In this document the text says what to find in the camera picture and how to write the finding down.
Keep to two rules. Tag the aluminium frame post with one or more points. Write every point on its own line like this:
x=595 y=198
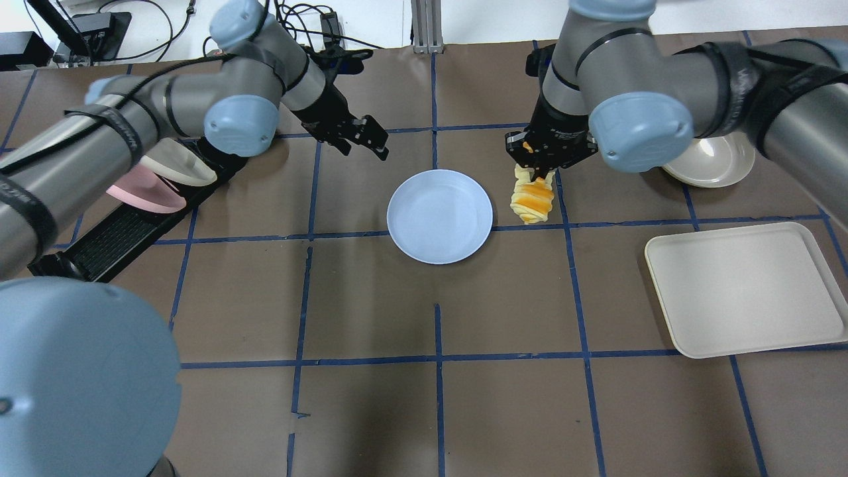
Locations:
x=426 y=27

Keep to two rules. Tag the white rectangular tray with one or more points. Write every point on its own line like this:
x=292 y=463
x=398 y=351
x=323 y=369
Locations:
x=745 y=289

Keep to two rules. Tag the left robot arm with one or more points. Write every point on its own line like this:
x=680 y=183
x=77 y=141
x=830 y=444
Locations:
x=89 y=370

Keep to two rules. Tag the striped bread roll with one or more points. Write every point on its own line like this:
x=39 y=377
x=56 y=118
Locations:
x=530 y=203

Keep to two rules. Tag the pink plate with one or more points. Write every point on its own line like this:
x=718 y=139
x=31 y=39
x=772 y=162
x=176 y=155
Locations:
x=142 y=189

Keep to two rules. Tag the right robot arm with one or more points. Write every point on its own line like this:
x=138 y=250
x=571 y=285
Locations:
x=605 y=88

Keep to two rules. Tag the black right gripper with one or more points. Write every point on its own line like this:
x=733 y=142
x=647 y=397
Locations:
x=555 y=124

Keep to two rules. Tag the cream plate in rack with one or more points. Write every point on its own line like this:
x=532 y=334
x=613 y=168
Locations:
x=177 y=163

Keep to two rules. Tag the cream plate with lemon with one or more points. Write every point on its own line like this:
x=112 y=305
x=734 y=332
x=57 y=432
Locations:
x=714 y=162

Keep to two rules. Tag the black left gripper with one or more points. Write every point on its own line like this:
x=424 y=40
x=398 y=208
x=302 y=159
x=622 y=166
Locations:
x=326 y=108

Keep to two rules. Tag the black plate rack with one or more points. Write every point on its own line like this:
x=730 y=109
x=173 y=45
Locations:
x=111 y=245

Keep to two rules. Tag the blue plate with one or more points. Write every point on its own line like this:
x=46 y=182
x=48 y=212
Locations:
x=440 y=217

